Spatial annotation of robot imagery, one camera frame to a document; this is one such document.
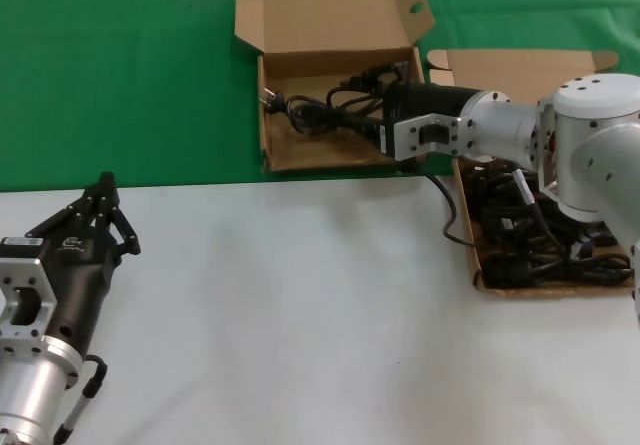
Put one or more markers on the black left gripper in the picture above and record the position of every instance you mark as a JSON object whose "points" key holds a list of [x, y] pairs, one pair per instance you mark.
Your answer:
{"points": [[75, 287]]}

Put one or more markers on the silver left wrist bracket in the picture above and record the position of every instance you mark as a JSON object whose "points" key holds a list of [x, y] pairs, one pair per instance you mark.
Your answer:
{"points": [[35, 277]]}

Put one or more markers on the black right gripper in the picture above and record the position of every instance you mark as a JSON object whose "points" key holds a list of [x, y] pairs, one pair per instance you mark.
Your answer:
{"points": [[425, 100]]}

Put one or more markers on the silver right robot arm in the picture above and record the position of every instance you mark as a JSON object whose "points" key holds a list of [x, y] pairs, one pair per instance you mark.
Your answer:
{"points": [[590, 125]]}

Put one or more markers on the silver wrist bracket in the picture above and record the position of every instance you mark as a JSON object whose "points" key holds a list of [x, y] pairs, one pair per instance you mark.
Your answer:
{"points": [[35, 277], [410, 140]]}

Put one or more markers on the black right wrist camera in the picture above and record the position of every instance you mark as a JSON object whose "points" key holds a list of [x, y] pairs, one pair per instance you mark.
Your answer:
{"points": [[387, 140]]}

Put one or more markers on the open cardboard box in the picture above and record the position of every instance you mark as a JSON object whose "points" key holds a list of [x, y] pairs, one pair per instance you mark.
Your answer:
{"points": [[500, 65], [325, 15]]}

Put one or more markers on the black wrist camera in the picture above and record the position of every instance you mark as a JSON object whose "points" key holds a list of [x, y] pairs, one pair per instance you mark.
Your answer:
{"points": [[20, 252], [387, 140]]}

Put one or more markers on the green table cloth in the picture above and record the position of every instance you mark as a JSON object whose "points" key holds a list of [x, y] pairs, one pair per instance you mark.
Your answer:
{"points": [[100, 90]]}

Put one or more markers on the silver right wrist bracket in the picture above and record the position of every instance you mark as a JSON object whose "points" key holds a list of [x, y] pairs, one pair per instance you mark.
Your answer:
{"points": [[410, 140]]}

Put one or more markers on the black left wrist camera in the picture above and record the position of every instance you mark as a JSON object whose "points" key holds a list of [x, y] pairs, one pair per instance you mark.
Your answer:
{"points": [[20, 252]]}

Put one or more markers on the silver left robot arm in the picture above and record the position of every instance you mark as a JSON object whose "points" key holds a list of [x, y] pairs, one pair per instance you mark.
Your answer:
{"points": [[30, 390]]}

